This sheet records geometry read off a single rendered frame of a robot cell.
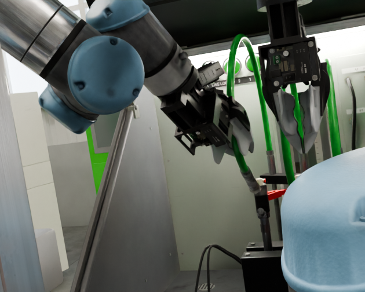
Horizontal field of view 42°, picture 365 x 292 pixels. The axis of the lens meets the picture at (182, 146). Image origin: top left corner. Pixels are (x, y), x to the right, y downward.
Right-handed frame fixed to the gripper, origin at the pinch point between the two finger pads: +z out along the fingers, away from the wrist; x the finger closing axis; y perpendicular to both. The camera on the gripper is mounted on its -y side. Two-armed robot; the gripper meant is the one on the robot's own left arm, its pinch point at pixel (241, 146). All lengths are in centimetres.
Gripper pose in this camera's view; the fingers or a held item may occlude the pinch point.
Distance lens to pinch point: 84.7
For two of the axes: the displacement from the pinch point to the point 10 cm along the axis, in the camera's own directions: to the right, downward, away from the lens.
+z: 5.7, 5.8, 5.8
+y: -1.3, 7.6, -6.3
